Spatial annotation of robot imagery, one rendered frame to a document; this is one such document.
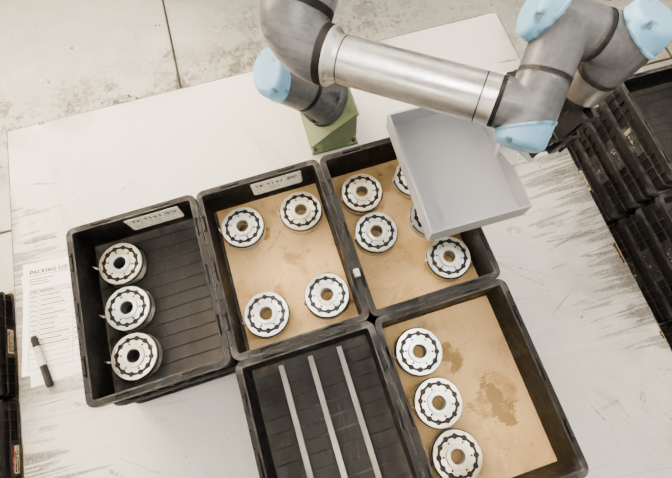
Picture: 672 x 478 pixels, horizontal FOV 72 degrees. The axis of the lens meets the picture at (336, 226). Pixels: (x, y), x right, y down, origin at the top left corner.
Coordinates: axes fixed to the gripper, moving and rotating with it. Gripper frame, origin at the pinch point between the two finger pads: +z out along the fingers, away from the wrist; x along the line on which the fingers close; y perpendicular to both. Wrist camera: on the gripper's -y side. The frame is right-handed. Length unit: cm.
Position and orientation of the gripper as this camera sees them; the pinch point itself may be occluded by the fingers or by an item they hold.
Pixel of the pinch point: (501, 149)
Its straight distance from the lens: 99.6
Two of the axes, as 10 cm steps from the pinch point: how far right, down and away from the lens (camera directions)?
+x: 9.1, -2.1, 3.6
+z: -2.5, 4.1, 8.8
